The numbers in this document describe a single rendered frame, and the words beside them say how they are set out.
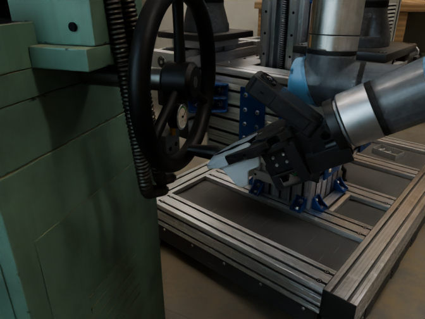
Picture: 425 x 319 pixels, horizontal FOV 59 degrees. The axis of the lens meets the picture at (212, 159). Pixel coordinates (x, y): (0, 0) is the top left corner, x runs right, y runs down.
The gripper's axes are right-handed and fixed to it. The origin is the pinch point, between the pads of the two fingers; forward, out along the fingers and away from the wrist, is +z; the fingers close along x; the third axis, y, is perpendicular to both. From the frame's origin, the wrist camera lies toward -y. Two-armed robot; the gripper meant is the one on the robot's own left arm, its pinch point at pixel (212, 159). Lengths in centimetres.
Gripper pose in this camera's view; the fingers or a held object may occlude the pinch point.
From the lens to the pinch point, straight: 58.9
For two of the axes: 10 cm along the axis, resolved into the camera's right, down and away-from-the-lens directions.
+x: 3.2, -3.9, 8.6
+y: 4.7, 8.6, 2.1
